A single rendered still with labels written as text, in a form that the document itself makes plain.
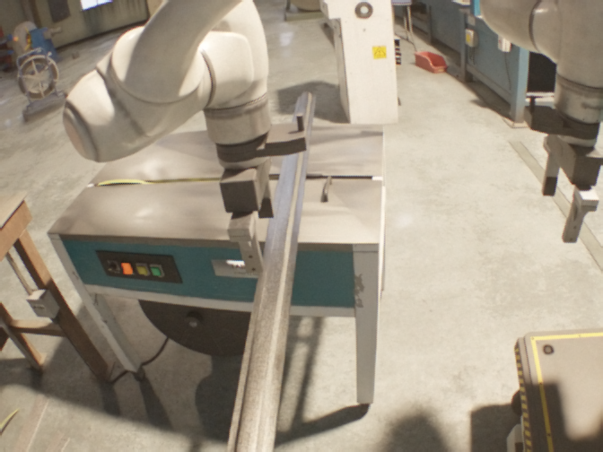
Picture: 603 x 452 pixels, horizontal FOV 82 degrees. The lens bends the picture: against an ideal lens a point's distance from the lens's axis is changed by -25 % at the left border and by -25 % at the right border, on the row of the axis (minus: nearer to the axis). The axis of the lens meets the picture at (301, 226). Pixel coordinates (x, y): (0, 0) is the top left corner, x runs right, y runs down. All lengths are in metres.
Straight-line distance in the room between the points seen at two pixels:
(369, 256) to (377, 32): 2.18
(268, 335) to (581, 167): 0.55
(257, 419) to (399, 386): 0.96
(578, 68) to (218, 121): 0.49
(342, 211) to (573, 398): 0.81
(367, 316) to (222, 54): 0.72
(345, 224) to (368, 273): 0.11
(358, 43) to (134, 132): 2.56
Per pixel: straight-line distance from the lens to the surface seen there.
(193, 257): 1.03
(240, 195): 0.60
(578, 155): 0.64
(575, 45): 0.61
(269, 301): 0.76
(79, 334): 1.66
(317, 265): 0.95
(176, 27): 0.38
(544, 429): 1.17
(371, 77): 3.01
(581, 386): 1.28
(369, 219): 0.95
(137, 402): 1.68
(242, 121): 0.57
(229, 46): 0.52
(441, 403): 1.51
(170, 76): 0.41
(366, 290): 0.98
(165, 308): 1.51
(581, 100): 0.64
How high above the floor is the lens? 1.30
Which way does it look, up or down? 37 degrees down
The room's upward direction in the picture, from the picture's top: 8 degrees counter-clockwise
